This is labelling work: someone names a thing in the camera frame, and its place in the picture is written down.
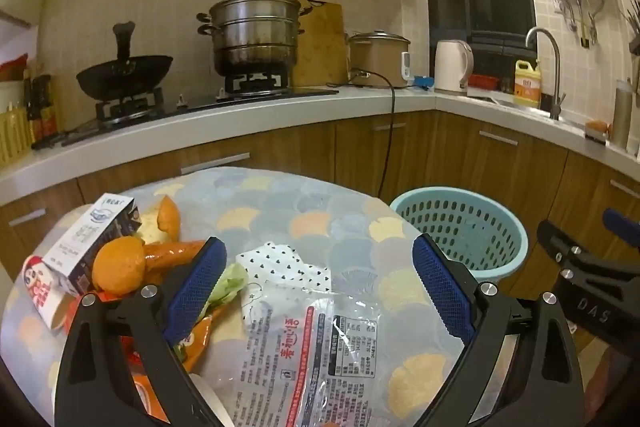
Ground metal kitchen faucet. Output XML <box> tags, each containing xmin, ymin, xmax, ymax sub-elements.
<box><xmin>525</xmin><ymin>27</ymin><xmax>568</xmax><ymax>121</ymax></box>

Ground water heater pipes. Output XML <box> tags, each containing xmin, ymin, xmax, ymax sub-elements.
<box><xmin>552</xmin><ymin>0</ymin><xmax>606</xmax><ymax>48</ymax></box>

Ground red packets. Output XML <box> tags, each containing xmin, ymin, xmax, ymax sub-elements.
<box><xmin>0</xmin><ymin>54</ymin><xmax>28</xmax><ymax>82</ymax></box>

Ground black wok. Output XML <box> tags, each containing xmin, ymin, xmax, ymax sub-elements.
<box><xmin>76</xmin><ymin>22</ymin><xmax>174</xmax><ymax>102</ymax></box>

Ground hanging kitchen utensils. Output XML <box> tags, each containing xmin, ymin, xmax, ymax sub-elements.
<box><xmin>620</xmin><ymin>0</ymin><xmax>640</xmax><ymax>58</ymax></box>

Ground beige rice cooker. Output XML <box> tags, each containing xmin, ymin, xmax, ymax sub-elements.
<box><xmin>347</xmin><ymin>31</ymin><xmax>412</xmax><ymax>88</ymax></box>

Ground large orange peel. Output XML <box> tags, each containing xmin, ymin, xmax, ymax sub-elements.
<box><xmin>92</xmin><ymin>237</ymin><xmax>148</xmax><ymax>297</ymax></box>

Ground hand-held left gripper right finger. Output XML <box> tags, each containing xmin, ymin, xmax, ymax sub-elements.
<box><xmin>411</xmin><ymin>234</ymin><xmax>586</xmax><ymax>427</ymax></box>

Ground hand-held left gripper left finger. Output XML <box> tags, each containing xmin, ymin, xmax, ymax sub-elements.
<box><xmin>54</xmin><ymin>236</ymin><xmax>236</xmax><ymax>427</ymax></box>

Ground teal plastic waste basket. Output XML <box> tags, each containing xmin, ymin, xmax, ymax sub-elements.
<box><xmin>390</xmin><ymin>187</ymin><xmax>529</xmax><ymax>280</ymax></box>

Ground stainless steel steamer pot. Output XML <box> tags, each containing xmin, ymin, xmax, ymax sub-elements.
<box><xmin>196</xmin><ymin>0</ymin><xmax>313</xmax><ymax>78</ymax></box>

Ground yellow plastic utensil basket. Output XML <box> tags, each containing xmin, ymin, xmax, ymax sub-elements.
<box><xmin>0</xmin><ymin>104</ymin><xmax>32</xmax><ymax>168</ymax></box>

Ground curled orange peel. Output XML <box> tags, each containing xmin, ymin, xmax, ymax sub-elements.
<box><xmin>135</xmin><ymin>196</ymin><xmax>181</xmax><ymax>249</ymax></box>

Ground white milk carton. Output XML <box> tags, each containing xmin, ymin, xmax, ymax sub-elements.
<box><xmin>42</xmin><ymin>193</ymin><xmax>141</xmax><ymax>295</ymax></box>

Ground wooden kitchen counter cabinets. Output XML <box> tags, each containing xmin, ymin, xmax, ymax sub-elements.
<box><xmin>0</xmin><ymin>84</ymin><xmax>640</xmax><ymax>308</ymax></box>

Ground white polka dot paper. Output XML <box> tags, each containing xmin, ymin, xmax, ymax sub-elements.
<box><xmin>235</xmin><ymin>242</ymin><xmax>333</xmax><ymax>293</ymax></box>

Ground dark sauce bottles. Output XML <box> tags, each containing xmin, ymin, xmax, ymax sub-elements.
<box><xmin>25</xmin><ymin>74</ymin><xmax>58</xmax><ymax>145</ymax></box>

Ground clear plastic bag red label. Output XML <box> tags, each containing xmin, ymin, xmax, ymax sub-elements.
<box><xmin>237</xmin><ymin>279</ymin><xmax>397</xmax><ymax>427</ymax></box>

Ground yellow detergent bottle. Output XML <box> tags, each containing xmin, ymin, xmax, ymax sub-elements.
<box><xmin>514</xmin><ymin>59</ymin><xmax>543</xmax><ymax>109</ymax></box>

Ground black gas stove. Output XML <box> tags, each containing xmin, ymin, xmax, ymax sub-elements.
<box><xmin>60</xmin><ymin>74</ymin><xmax>341</xmax><ymax>142</ymax></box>

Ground white electric kettle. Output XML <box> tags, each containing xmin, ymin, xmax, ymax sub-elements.
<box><xmin>433</xmin><ymin>40</ymin><xmax>474</xmax><ymax>96</ymax></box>

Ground orange sponge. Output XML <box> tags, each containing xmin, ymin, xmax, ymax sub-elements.
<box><xmin>585</xmin><ymin>119</ymin><xmax>611</xmax><ymax>145</ymax></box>

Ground orange snack bag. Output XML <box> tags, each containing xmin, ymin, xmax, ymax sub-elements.
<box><xmin>65</xmin><ymin>292</ymin><xmax>226</xmax><ymax>424</ymax></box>

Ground green lettuce leaf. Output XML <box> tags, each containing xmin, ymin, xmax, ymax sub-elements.
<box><xmin>200</xmin><ymin>262</ymin><xmax>249</xmax><ymax>323</ymax></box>

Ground black kitchen utensil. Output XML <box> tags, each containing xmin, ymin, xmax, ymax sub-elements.
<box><xmin>31</xmin><ymin>127</ymin><xmax>101</xmax><ymax>151</ymax></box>

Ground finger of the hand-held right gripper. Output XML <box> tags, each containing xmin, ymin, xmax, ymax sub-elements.
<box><xmin>602</xmin><ymin>208</ymin><xmax>640</xmax><ymax>253</ymax></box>
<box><xmin>537</xmin><ymin>220</ymin><xmax>640</xmax><ymax>288</ymax></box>

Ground wooden cutting board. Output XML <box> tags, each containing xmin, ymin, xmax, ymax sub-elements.
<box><xmin>292</xmin><ymin>0</ymin><xmax>351</xmax><ymax>88</ymax></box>

